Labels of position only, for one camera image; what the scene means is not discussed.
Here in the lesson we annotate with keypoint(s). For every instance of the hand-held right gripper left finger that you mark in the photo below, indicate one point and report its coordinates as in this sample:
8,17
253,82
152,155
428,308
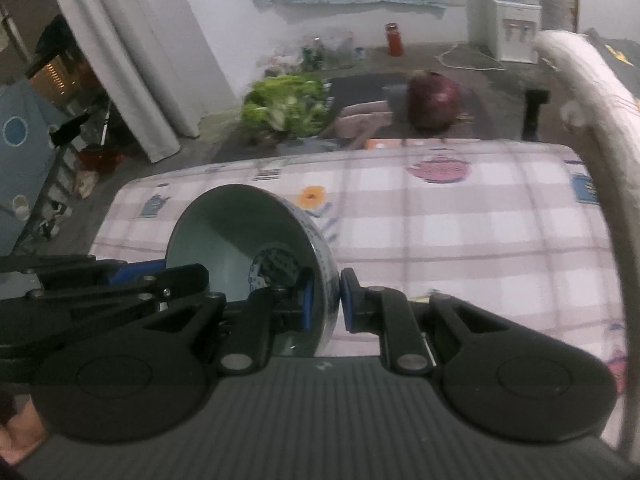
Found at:
307,302

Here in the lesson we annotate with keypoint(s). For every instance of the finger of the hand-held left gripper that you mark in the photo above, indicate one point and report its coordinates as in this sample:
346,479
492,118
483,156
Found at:
135,272
170,282

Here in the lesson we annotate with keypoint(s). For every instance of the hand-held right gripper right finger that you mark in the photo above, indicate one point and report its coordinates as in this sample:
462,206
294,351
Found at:
347,302

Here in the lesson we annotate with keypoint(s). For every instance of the teal ceramic bowl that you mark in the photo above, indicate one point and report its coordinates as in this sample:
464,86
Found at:
220,240

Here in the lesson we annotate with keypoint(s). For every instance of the person's left hand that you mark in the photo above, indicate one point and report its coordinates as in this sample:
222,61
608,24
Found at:
22,435

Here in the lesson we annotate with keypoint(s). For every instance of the red plastic item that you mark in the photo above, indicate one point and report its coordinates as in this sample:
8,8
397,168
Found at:
102,157

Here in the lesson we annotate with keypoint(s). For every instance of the checked printed tablecloth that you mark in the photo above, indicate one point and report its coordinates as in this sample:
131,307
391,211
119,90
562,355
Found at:
450,240

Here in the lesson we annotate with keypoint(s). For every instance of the blue cloth with circles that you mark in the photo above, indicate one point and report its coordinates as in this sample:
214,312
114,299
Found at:
25,160

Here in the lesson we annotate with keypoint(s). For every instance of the pink item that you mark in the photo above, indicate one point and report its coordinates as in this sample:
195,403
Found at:
357,120

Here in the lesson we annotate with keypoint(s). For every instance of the green lettuce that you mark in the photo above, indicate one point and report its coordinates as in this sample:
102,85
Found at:
285,107

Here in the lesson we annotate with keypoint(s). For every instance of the purple cabbage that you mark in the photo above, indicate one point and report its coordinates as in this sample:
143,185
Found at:
435,102

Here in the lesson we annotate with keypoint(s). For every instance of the white curtain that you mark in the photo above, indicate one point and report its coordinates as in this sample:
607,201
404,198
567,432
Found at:
130,50

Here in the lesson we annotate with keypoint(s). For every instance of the cluster of clear bottles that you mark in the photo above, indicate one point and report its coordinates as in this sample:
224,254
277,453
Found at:
327,52

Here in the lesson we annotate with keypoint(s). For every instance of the red bottle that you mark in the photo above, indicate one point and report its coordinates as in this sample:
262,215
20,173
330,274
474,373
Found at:
394,40

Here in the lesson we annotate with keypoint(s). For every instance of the white water dispenser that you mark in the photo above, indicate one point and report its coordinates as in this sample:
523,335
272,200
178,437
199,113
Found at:
515,35

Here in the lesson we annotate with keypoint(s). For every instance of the frayed pale cloth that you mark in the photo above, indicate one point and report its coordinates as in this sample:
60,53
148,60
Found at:
590,90

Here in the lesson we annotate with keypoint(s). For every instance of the grey blanket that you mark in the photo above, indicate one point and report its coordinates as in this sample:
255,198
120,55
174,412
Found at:
615,55

